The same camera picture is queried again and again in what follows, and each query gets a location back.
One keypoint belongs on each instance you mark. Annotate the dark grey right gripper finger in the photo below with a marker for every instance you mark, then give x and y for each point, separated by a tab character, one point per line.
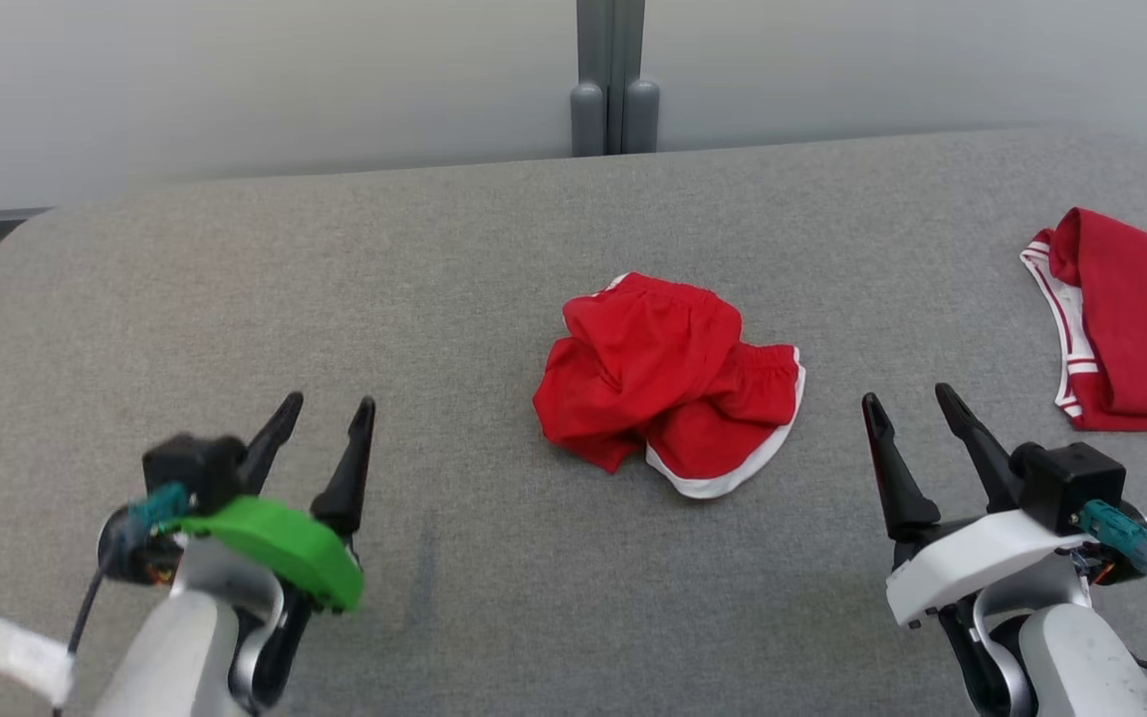
982	448
897	478

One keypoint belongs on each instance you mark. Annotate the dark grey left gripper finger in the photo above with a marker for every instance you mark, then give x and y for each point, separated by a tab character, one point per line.
349	478
270	448

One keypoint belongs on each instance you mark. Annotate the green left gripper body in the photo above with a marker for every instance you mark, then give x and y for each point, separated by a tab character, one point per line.
285	543

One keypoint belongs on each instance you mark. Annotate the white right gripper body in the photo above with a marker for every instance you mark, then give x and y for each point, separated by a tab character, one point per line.
972	568

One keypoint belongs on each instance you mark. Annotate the red basketball jersey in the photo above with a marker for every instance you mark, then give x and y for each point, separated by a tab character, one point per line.
1141	329

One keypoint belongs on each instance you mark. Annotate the red shorts white trim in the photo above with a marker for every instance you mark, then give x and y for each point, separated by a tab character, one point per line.
653	378

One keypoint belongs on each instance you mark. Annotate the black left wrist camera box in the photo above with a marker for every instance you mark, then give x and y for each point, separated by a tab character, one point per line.
190	468

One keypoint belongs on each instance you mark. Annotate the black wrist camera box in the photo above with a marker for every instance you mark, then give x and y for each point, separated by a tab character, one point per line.
190	468
1071	483

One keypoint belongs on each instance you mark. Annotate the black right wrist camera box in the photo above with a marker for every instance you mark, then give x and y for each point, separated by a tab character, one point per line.
1071	483

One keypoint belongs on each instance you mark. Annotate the grey wall post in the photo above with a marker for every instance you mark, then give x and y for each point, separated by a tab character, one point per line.
615	90

